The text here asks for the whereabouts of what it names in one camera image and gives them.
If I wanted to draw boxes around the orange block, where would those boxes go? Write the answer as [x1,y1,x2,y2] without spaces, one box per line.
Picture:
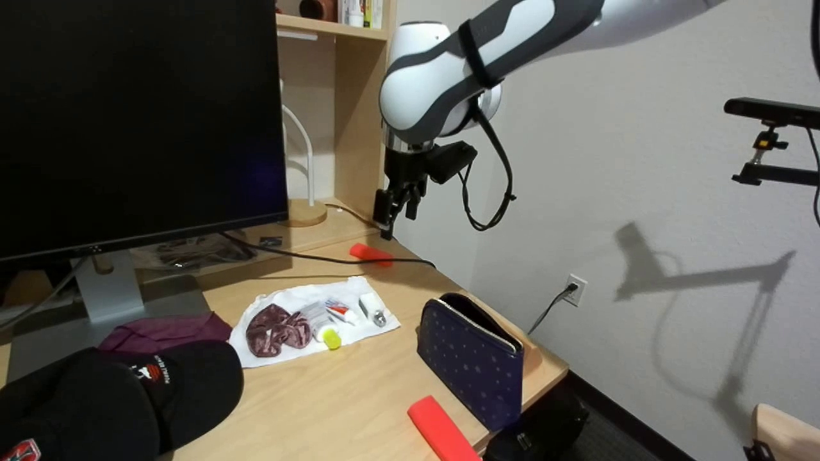
[408,397,480,461]
[348,244,395,270]

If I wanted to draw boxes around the navy star-pattern pouch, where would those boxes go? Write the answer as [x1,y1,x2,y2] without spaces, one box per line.
[418,293,522,433]

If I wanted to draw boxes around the black computer monitor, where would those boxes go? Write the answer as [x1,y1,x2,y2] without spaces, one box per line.
[0,0,286,322]

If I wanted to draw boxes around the maroon cloth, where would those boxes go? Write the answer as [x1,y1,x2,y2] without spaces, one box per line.
[100,313,231,354]

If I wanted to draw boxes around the wooden desk hutch shelf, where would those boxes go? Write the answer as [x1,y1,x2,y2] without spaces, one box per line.
[275,0,398,217]

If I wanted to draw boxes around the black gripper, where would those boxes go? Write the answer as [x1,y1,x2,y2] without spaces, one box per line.
[375,151,427,242]

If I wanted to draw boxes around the black monitor cable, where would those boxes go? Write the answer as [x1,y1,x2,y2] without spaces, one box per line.
[222,229,439,270]

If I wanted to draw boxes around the black cap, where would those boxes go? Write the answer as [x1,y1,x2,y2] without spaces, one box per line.
[0,342,244,461]

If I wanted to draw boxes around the black laptop bag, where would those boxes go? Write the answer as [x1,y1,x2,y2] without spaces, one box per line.
[484,390,695,461]

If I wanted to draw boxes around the white wall outlet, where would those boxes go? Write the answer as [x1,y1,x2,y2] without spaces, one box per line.
[567,275,586,308]

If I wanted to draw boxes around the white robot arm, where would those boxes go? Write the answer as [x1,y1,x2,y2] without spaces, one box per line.
[375,0,723,239]

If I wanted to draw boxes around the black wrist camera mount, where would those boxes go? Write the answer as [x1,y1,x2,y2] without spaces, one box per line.
[423,142,477,185]

